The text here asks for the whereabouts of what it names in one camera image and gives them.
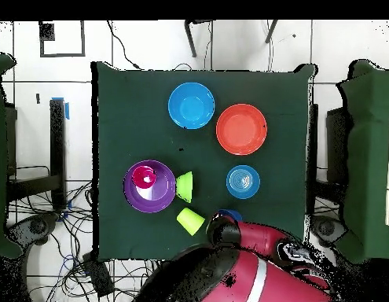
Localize purple plastic bowl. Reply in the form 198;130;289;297
123;159;177;214

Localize dark blue bowl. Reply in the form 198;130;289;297
217;208;244;222

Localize red plastic cup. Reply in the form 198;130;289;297
131;165;158;190

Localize black floor cable with plug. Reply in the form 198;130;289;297
106;20;142;71

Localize black power strip box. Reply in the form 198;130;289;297
82;251;116;298

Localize ribbed light blue bowl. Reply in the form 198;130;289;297
226;164;261;200

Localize orange plastic bowl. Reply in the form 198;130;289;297
215;103;268;157

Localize green plastic cup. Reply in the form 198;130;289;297
175;206;207;237

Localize large light blue bowl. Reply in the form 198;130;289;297
167;82;216;131

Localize dark green table cloth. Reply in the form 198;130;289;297
90;61;317;263

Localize black metal chair legs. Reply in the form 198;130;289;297
183;19;279;58

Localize black stand post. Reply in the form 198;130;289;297
49;98;68;210

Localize small ribbed green bowl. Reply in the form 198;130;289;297
175;171;194;204

